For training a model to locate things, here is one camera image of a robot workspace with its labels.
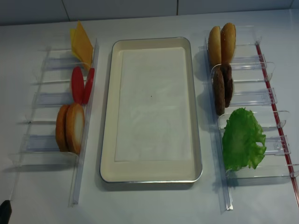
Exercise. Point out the brown meat patty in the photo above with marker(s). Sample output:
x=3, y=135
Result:
x=228, y=82
x=219, y=92

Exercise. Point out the right bun half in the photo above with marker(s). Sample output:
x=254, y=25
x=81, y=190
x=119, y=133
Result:
x=228, y=40

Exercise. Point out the clear acrylic rack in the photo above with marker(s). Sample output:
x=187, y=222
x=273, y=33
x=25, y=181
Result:
x=39, y=148
x=252, y=91

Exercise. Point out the bun half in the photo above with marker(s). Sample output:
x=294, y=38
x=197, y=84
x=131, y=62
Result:
x=214, y=46
x=228, y=40

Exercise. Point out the cream metal tray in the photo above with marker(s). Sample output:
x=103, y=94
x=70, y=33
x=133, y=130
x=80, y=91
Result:
x=182, y=171

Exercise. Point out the right clear acrylic rack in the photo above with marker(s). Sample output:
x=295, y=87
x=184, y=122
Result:
x=252, y=91

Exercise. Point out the green lettuce leaf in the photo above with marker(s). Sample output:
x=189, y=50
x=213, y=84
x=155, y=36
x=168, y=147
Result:
x=243, y=141

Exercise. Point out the orange cheese slice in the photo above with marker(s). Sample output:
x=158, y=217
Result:
x=82, y=46

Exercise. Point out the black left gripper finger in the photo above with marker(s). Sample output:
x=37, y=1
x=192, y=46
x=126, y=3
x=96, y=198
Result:
x=5, y=212

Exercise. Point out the right red tomato slice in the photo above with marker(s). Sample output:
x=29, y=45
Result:
x=88, y=86

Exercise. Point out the right brown meat patty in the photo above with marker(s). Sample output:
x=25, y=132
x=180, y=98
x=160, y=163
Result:
x=228, y=82

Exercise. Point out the left bun half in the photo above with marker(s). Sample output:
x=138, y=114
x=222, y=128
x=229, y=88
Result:
x=214, y=46

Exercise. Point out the left red tomato slice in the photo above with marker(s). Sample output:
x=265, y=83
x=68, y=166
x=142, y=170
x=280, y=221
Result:
x=77, y=85

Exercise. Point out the left clear acrylic rack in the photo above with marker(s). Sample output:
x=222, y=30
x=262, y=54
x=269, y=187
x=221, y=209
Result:
x=39, y=148

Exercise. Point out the red tomato slice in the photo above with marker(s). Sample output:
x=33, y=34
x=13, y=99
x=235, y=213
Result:
x=88, y=86
x=77, y=85

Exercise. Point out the white paper liner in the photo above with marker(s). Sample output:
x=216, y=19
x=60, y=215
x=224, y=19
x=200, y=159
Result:
x=154, y=118

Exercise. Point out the left brown meat patty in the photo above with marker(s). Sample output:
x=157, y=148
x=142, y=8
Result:
x=219, y=92

